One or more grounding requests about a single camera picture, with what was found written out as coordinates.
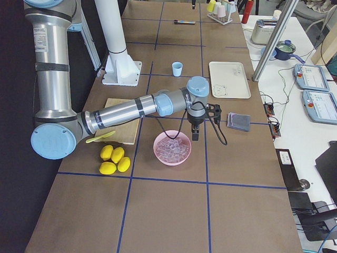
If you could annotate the white wire cup rack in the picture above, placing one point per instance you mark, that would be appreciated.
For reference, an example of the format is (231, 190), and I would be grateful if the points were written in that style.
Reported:
(230, 8)

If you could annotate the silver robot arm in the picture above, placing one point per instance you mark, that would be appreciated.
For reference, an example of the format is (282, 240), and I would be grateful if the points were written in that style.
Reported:
(58, 127)

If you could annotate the teach pendant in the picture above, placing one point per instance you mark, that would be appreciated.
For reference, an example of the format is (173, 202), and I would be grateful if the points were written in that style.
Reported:
(310, 77)
(320, 106)

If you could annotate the lower teach pendant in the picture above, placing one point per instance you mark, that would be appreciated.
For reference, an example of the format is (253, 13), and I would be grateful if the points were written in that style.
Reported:
(320, 106)

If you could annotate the pink upturned cup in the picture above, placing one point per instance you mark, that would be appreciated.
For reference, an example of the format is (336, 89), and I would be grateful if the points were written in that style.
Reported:
(220, 11)

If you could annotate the light blue plastic cup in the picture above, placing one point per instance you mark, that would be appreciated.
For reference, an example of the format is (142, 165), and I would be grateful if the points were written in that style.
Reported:
(177, 68)

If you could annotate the steel muddler black tip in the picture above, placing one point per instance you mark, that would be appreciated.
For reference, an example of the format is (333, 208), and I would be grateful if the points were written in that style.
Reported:
(182, 22)

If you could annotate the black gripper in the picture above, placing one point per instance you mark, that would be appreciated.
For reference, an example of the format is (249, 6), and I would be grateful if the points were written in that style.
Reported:
(195, 122)

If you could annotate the yellow lemon upper right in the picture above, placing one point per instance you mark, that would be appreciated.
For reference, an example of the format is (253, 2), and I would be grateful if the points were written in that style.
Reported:
(117, 154)

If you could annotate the yellow lemon lower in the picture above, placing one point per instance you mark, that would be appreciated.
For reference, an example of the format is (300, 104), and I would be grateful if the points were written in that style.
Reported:
(107, 168)

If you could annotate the cream toaster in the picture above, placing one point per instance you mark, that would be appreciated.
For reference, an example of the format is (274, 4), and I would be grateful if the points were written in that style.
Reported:
(262, 31)

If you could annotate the grey folded cloths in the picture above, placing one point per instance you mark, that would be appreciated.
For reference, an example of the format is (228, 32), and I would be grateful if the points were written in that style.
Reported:
(239, 121)

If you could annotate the yellow lemon middle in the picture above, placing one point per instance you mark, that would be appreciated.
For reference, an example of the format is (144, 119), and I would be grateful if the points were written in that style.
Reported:
(124, 164)

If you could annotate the upper teach pendant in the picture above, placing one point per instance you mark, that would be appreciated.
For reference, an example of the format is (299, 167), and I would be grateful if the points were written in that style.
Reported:
(310, 77)

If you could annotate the cream bear serving tray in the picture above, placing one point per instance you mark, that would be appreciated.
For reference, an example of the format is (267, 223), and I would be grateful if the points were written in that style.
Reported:
(228, 80)

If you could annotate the red bottle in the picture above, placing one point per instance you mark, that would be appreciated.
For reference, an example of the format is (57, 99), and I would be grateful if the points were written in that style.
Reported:
(247, 10)

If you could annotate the yellow-green upturned cup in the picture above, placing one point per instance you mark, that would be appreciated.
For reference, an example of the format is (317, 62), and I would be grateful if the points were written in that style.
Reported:
(211, 6)

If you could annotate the wooden cutting board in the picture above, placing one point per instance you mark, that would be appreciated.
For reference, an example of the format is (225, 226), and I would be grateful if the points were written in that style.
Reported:
(123, 129)

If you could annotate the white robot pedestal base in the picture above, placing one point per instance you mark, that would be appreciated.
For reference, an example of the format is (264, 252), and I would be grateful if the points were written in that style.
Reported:
(120, 68)

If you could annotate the yellow lemon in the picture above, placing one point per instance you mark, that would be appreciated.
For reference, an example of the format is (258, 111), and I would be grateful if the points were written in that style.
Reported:
(106, 152)
(124, 164)
(117, 154)
(107, 168)

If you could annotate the aluminium frame post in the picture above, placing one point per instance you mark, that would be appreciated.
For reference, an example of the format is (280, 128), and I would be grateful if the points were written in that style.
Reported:
(287, 12)

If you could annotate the yellow-green plastic knife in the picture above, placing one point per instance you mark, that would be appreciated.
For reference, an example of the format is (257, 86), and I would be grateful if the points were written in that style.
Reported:
(100, 137)

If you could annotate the pink bowl of ice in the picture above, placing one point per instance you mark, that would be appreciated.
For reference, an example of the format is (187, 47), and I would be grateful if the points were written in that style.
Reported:
(172, 147)

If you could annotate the yellow lemon upper left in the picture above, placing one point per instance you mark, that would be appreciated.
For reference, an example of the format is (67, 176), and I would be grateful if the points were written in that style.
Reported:
(106, 152)

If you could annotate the blue saucepan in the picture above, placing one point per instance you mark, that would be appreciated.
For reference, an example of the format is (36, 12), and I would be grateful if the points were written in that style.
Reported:
(285, 50)

